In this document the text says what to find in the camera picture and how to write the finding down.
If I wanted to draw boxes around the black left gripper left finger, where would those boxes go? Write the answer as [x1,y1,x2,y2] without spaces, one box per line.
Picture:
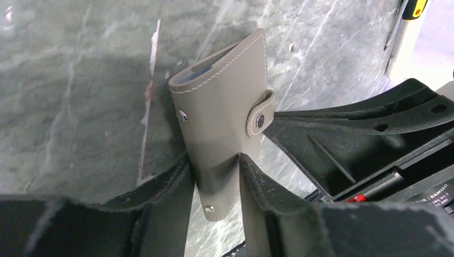
[1,156,194,256]

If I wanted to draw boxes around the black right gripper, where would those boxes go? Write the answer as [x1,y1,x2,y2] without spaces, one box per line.
[264,79,453,208]

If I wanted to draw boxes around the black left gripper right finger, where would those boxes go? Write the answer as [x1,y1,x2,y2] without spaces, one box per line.
[239,153,453,256]

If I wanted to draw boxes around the grey leather card holder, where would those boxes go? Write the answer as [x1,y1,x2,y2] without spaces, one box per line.
[168,29,275,222]

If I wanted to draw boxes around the yellow black screwdriver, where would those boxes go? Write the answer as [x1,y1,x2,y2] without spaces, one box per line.
[383,0,429,51]

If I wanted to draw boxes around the white PVC pipe frame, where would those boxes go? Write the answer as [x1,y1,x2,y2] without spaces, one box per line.
[385,1,453,91]

